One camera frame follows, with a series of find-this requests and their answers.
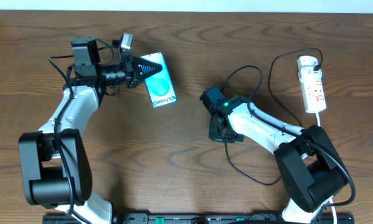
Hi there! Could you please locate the white power strip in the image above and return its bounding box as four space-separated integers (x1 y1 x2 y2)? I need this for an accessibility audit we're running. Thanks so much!
298 66 326 113

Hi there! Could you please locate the white USB charger adapter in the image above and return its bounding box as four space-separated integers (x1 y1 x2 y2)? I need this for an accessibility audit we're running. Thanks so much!
297 55 318 70

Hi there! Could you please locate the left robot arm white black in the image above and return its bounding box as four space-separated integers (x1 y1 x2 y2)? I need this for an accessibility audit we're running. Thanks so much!
18 33 163 223

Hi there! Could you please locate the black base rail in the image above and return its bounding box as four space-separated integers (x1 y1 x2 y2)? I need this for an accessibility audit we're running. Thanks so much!
42 213 355 224

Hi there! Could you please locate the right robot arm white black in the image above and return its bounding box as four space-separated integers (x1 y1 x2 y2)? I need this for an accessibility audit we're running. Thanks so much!
200 86 353 223

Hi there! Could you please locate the Galaxy S25 smartphone cyan screen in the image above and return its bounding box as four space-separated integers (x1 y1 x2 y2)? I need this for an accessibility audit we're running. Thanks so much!
141 52 177 108

